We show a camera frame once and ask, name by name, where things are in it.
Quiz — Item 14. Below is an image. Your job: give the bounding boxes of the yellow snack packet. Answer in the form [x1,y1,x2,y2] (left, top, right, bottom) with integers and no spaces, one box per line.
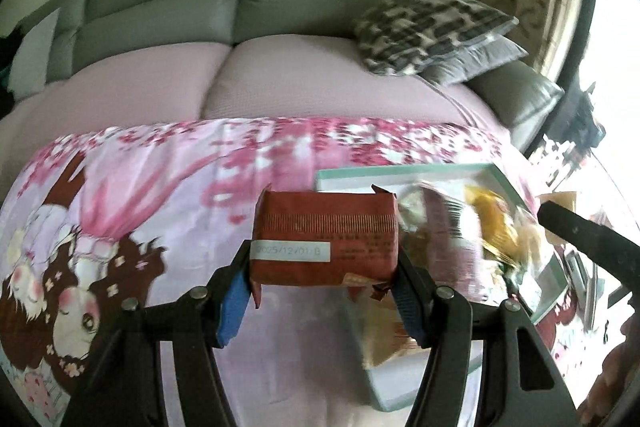
[464,185,520,267]

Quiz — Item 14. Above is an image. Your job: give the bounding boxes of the beige cheese roll snack packet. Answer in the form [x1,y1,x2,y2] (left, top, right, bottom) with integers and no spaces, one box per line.
[356,291,420,369]

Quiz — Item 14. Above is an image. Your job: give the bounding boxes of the pink barcode snack packet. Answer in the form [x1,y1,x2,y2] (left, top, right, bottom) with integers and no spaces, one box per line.
[420,184,492,303]

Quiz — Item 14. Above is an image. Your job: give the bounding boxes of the orange brown snack packet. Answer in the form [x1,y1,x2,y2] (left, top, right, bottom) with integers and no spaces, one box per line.
[250,187,399,307]

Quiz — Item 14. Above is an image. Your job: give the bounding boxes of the person's hand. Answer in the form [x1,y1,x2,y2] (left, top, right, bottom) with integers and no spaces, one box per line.
[578,312,639,426]

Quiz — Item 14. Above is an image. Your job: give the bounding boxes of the teal rimmed white box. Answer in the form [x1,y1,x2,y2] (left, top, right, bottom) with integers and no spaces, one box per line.
[316,164,567,413]

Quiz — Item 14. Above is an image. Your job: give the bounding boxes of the cartoon print pink cloth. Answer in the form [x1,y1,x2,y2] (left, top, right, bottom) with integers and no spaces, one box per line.
[1,118,540,426]

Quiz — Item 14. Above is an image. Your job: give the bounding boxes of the grey plain pillow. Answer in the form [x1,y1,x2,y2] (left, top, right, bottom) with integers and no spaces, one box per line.
[419,36,528,87]

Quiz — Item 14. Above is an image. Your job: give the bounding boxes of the black white patterned pillow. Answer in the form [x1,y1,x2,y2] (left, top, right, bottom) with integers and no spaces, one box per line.
[354,0,518,76]

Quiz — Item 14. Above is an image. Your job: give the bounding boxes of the light grey cushion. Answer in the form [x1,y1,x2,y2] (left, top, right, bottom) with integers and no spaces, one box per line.
[8,10,60,102]

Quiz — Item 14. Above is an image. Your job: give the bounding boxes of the grey sofa with pink cushions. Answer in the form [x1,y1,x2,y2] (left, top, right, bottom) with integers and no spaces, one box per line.
[1,0,563,191]

